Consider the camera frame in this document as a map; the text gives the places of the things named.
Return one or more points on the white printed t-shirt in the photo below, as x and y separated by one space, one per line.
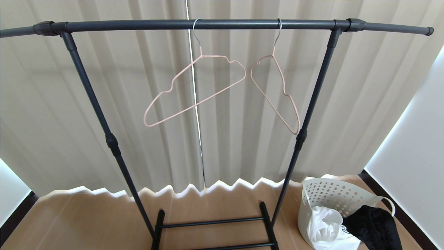
326 225

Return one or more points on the pink clothes hanger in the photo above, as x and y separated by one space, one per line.
273 52
201 52

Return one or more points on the white laundry basket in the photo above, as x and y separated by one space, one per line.
329 194

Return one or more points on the black clothes rack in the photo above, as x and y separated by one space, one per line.
138 25

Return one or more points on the beige curtain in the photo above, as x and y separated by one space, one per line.
52 90

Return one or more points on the black garment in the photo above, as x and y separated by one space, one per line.
374 225

